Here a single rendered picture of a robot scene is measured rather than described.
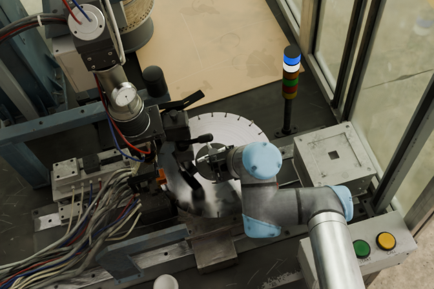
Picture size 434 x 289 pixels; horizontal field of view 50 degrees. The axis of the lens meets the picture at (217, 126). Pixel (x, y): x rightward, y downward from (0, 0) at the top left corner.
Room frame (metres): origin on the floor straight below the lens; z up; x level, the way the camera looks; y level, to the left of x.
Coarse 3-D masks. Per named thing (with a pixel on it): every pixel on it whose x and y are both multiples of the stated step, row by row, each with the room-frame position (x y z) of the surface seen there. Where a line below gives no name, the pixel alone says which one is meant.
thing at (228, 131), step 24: (192, 120) 0.76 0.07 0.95; (216, 120) 0.75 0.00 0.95; (240, 120) 0.74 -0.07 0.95; (168, 144) 0.69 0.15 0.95; (240, 144) 0.65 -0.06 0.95; (168, 168) 0.62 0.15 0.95; (168, 192) 0.54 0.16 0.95; (192, 192) 0.53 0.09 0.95; (216, 192) 0.52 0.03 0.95; (240, 192) 0.51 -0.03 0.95; (216, 216) 0.45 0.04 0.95
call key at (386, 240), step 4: (380, 236) 0.34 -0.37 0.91; (384, 236) 0.34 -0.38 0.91; (388, 236) 0.34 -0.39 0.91; (392, 236) 0.34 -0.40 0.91; (380, 240) 0.33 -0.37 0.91; (384, 240) 0.33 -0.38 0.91; (388, 240) 0.33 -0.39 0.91; (392, 240) 0.33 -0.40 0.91; (380, 244) 0.32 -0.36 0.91; (384, 244) 0.32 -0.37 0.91; (388, 244) 0.32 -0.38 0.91; (392, 244) 0.32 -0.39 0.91; (388, 248) 0.31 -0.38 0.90
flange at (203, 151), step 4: (212, 144) 0.66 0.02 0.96; (216, 144) 0.66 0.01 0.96; (220, 144) 0.66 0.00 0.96; (224, 144) 0.66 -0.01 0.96; (204, 148) 0.66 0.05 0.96; (208, 148) 0.65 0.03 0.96; (216, 148) 0.65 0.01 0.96; (220, 148) 0.65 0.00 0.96; (200, 152) 0.65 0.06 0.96; (204, 152) 0.64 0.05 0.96; (196, 156) 0.64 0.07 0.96; (200, 156) 0.63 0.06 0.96; (196, 160) 0.62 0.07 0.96; (204, 160) 0.62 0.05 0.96; (208, 160) 0.61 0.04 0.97; (196, 164) 0.61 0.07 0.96; (200, 164) 0.61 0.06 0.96; (204, 164) 0.60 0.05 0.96; (208, 164) 0.60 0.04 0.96; (200, 168) 0.60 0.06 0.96; (204, 168) 0.59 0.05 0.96; (208, 168) 0.59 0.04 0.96; (200, 172) 0.58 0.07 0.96; (204, 172) 0.58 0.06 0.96; (208, 172) 0.58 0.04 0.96; (204, 176) 0.57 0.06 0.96; (208, 176) 0.57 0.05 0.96
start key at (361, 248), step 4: (356, 244) 0.33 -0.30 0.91; (360, 244) 0.33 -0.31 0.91; (364, 244) 0.33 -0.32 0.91; (356, 248) 0.32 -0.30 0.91; (360, 248) 0.32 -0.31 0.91; (364, 248) 0.32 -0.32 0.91; (368, 248) 0.32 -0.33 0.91; (356, 252) 0.31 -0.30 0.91; (360, 252) 0.31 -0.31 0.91; (364, 252) 0.31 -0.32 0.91; (360, 256) 0.30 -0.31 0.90; (364, 256) 0.30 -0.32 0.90
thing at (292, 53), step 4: (288, 48) 0.80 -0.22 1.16; (292, 48) 0.80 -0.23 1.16; (296, 48) 0.80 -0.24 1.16; (284, 52) 0.79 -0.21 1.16; (288, 52) 0.79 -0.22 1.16; (292, 52) 0.79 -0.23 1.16; (296, 52) 0.78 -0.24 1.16; (300, 52) 0.78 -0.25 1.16; (284, 56) 0.78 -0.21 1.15; (288, 56) 0.78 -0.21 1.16; (292, 56) 0.77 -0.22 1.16; (296, 56) 0.77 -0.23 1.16; (284, 60) 0.78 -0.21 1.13; (288, 60) 0.77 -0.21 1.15; (292, 60) 0.77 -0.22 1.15; (296, 60) 0.77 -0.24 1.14; (288, 64) 0.77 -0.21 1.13; (292, 64) 0.77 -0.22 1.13; (296, 64) 0.77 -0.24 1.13
